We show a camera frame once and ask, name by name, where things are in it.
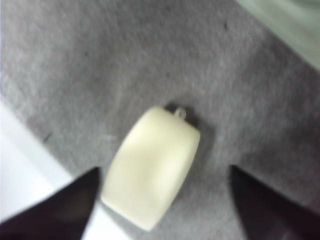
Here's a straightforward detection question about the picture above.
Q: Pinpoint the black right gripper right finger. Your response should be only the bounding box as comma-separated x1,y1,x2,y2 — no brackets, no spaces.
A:
228,164,320,240

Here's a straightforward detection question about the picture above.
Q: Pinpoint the green breakfast machine base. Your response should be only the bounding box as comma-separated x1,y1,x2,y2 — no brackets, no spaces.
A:
234,0,320,68

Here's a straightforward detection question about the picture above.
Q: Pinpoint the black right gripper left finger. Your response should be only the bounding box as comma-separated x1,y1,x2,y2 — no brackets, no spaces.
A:
0,166,101,240

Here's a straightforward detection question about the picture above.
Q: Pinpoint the plain white rectangular bun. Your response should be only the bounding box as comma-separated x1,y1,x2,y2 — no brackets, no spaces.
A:
100,105,201,232

